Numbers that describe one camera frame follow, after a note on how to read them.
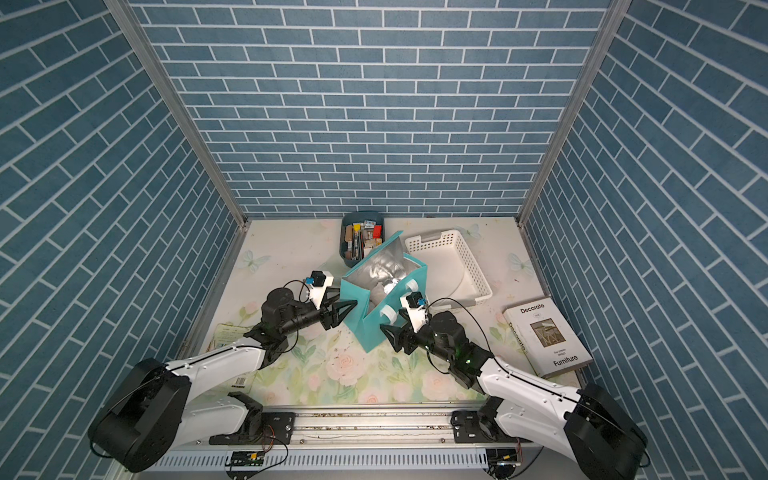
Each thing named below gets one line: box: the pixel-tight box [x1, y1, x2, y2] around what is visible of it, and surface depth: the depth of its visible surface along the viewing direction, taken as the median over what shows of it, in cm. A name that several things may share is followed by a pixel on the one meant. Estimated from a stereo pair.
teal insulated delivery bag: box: [339, 231, 429, 353], surface depth 80 cm
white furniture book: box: [503, 297, 594, 378], surface depth 88 cm
